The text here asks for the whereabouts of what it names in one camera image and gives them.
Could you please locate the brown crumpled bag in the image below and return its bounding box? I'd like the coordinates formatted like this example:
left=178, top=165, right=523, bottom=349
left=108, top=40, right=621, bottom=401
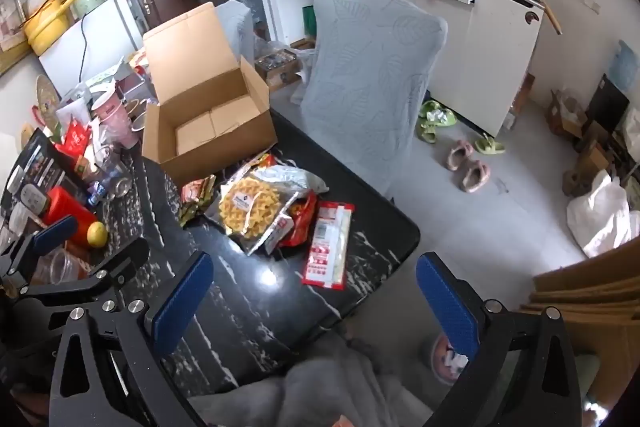
left=562, top=169, right=593, bottom=198

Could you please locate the white fridge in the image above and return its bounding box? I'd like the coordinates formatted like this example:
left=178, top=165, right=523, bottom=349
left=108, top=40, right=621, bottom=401
left=37, top=0, right=146, bottom=100

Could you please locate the long red white packet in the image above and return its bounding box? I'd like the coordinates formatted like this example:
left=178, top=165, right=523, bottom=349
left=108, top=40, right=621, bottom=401
left=301, top=201, right=356, bottom=290

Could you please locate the red paper packet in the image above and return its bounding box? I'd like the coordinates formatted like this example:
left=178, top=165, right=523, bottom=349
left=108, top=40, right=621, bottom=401
left=55, top=117, right=96, bottom=158

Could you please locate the yellow pot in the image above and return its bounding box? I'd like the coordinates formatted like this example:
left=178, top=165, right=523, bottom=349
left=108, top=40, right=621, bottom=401
left=22, top=0, right=81, bottom=56

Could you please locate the pink printed slipper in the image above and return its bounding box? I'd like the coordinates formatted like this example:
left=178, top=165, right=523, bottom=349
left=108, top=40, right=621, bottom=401
left=431, top=332, right=471, bottom=385

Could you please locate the black printed box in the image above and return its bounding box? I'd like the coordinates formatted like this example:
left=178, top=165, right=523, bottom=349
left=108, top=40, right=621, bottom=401
left=0, top=127, right=68, bottom=228

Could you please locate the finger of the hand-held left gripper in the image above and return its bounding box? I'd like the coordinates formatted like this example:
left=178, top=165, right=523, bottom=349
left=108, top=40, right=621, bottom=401
left=0, top=215, right=77, bottom=289
left=20, top=237, right=151, bottom=308

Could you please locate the white counter cabinet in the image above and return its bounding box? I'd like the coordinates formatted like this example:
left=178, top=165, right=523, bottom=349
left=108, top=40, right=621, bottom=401
left=367, top=0, right=546, bottom=138

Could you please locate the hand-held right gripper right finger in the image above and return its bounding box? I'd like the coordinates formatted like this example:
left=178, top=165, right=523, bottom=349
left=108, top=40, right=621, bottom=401
left=416, top=252, right=583, bottom=427

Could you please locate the stack of cardboard sheets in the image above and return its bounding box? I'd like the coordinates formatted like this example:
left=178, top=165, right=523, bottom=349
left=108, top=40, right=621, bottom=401
left=520, top=247, right=640, bottom=349

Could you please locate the green multi-pack snack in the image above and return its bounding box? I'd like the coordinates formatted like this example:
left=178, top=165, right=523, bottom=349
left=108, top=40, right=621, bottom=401
left=181, top=175, right=218, bottom=206

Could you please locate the green bag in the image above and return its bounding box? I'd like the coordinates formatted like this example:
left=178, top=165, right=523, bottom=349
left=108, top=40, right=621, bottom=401
left=302, top=4, right=319, bottom=38

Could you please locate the round woven mat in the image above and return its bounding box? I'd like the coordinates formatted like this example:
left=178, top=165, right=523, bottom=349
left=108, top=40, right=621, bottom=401
left=35, top=74, right=62, bottom=130

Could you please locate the pink shoe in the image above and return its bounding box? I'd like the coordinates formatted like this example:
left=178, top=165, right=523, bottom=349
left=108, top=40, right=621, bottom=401
left=446, top=139, right=475, bottom=171
left=460, top=159, right=491, bottom=194

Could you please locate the white plastic bag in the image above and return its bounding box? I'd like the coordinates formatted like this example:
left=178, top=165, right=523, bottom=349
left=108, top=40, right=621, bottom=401
left=566, top=169, right=640, bottom=259

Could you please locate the brown cardboard carton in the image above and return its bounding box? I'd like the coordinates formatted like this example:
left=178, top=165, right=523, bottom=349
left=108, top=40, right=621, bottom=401
left=545, top=89, right=588, bottom=138

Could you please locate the clear plastic bottle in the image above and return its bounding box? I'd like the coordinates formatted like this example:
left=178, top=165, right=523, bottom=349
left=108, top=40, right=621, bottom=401
left=87, top=162, right=133, bottom=208

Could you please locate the pink cup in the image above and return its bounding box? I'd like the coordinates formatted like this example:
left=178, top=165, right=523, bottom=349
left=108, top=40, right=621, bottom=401
left=91, top=79, right=138, bottom=150

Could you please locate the cardboard box of jars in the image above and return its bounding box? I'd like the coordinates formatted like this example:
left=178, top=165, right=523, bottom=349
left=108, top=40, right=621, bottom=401
left=255, top=48, right=303, bottom=88

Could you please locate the clear waffle snack packet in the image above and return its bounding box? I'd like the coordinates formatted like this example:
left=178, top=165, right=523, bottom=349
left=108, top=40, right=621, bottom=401
left=218, top=174, right=301, bottom=256

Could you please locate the grey fleece clothing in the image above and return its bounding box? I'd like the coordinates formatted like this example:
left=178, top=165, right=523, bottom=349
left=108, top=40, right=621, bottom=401
left=187, top=337, right=451, bottom=427

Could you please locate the grey leaf-pattern covered chair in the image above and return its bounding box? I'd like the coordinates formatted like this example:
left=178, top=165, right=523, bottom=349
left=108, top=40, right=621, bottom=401
left=298, top=0, right=449, bottom=198

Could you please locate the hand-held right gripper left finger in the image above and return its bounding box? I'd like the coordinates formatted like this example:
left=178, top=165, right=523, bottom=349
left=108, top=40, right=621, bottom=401
left=48, top=251, right=215, bottom=427

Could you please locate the red plastic box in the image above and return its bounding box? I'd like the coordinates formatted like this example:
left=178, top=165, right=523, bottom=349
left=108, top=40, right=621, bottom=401
left=42, top=185, right=98, bottom=248

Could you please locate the yellow lemon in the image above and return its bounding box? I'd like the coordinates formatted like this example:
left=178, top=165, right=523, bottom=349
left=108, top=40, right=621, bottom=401
left=86, top=222, right=109, bottom=249

